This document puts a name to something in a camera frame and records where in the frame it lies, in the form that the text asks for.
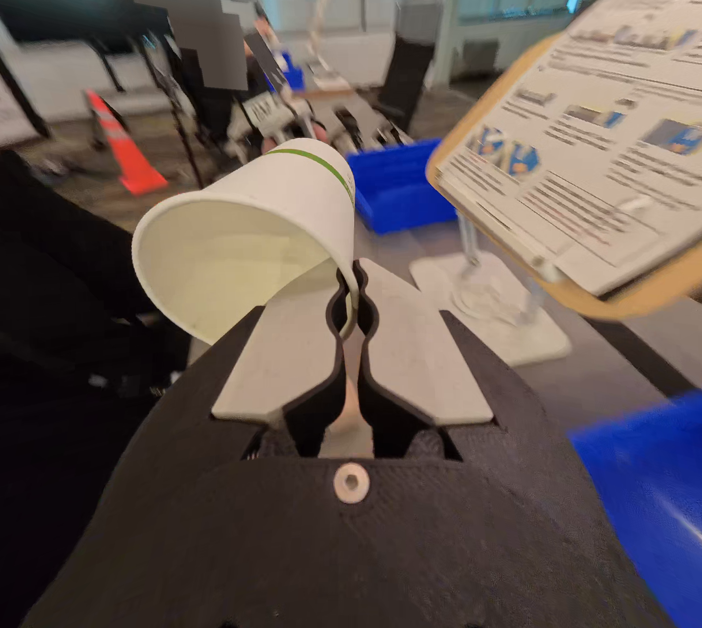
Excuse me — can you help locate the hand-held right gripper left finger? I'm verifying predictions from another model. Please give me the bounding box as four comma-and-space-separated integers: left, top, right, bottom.
211, 267, 352, 425

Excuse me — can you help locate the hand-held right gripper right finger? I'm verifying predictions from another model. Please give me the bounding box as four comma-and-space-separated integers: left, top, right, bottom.
354, 257, 495, 427

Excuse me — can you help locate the white paper cup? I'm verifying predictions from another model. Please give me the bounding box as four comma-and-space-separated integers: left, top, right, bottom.
132, 137, 360, 346

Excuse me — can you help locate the grey desk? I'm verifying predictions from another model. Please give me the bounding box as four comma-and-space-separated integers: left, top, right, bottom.
186, 225, 702, 475

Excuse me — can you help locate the white clipboard stand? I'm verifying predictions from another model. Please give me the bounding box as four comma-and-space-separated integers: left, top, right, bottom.
408, 211, 572, 368

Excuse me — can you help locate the blue plastic bin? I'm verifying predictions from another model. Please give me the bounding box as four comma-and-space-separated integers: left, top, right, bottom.
346, 137, 458, 235
567, 392, 702, 628

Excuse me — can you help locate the instruction sheet on wooden board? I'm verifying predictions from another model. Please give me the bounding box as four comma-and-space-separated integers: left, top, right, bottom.
425, 0, 702, 322

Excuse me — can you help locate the person's black clothing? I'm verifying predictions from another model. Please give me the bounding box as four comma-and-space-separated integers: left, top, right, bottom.
0, 148, 193, 628

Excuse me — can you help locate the orange traffic cone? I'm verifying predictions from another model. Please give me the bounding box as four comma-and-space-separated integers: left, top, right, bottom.
85, 90, 168, 196

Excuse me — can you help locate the printed instruction sheet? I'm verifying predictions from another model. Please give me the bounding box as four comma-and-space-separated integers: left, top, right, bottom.
439, 0, 702, 297

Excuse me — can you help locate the small blue bin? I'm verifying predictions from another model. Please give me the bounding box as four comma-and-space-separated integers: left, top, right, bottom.
277, 52, 305, 91

